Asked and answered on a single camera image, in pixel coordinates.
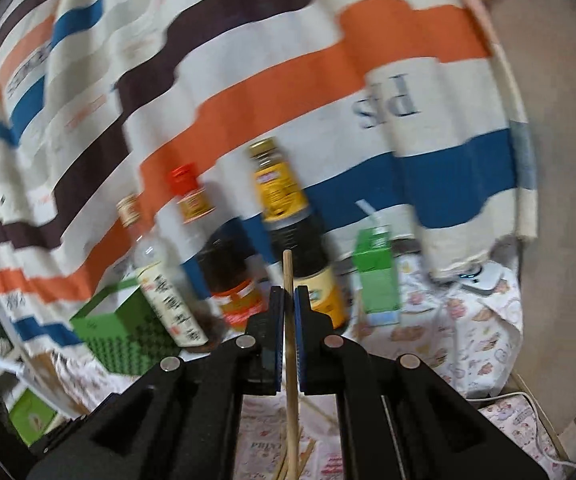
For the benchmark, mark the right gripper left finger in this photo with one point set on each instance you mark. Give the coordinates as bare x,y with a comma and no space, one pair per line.
181,419

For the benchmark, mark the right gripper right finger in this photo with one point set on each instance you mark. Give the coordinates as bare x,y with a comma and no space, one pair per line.
398,418

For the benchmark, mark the bamboo chopstick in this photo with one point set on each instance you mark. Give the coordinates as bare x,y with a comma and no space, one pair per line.
293,427
305,457
282,467
332,420

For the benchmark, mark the green black checkered box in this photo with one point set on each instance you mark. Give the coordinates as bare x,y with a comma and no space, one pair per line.
120,328

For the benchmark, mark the bear print cloth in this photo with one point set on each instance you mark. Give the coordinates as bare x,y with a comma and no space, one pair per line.
471,340

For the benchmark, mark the clear cooking wine bottle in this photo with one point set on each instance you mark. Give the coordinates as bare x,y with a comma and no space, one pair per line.
155,275

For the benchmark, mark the red cap sesame oil bottle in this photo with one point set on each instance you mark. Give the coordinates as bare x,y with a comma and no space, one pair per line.
222,263

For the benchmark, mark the white grey charger device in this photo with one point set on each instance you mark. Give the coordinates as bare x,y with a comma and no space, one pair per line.
482,278

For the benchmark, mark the green drink carton with straw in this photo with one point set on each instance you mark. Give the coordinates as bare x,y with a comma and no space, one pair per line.
373,260

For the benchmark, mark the yellow label oyster sauce bottle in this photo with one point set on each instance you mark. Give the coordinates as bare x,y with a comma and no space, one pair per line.
291,225

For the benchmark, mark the striped Hermes Paris cloth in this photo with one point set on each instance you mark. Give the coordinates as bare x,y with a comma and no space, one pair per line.
410,105

